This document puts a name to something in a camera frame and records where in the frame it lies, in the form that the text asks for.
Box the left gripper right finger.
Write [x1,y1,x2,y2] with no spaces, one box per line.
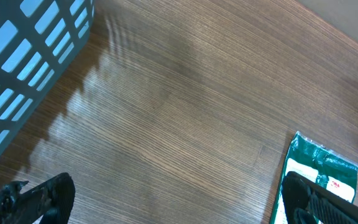
[281,171,358,224]

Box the green 3M gloves package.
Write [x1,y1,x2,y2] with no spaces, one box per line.
[270,131,358,224]

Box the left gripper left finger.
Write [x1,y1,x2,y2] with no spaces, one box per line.
[0,172,75,224]

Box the grey plastic mesh basket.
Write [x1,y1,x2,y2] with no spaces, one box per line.
[0,0,95,155]

